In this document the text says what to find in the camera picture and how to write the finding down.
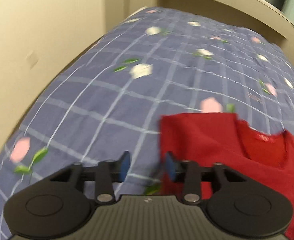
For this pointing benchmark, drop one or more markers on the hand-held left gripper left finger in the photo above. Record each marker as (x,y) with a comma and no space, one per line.
(125,165)

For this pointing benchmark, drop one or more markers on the white wall socket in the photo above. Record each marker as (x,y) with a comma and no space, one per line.
(32,60)

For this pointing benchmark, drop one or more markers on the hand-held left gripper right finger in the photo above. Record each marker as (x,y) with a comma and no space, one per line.
(169,167)

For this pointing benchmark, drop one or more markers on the red knit garment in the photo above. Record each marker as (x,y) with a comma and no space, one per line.
(212,145)

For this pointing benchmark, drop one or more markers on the blue checked floral blanket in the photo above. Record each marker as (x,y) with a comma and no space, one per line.
(107,100)

